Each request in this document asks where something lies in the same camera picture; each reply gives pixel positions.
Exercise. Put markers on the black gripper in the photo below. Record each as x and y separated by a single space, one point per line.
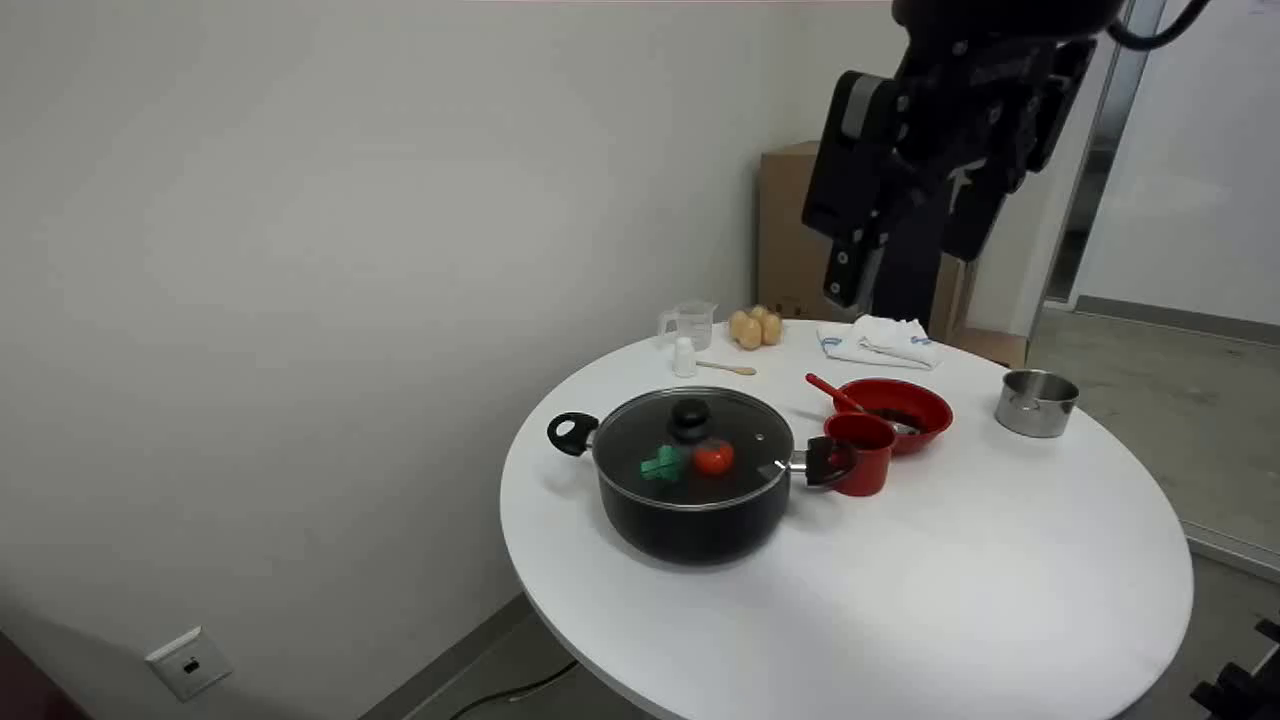
919 166

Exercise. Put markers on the red handled metal spoon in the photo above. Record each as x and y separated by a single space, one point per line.
835 395

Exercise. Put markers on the red bowl with coffee beans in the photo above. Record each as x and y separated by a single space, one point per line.
914 410

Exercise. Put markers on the small wooden spoon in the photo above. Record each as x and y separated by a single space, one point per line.
738 371

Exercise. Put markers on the cardboard box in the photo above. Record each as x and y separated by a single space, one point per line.
791 265

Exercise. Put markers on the white folded cloth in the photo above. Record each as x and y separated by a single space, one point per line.
877 341

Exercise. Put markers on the beige egg pair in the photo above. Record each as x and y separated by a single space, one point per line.
753 329

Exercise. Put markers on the small steel pot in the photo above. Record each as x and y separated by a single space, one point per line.
1038 403

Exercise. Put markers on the red mug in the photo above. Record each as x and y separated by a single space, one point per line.
849 454

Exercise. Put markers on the glass pot lid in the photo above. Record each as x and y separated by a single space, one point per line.
688 449

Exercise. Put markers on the black cooking pot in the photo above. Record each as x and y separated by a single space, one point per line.
686 537

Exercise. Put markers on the white wall socket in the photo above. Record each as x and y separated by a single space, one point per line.
190 667

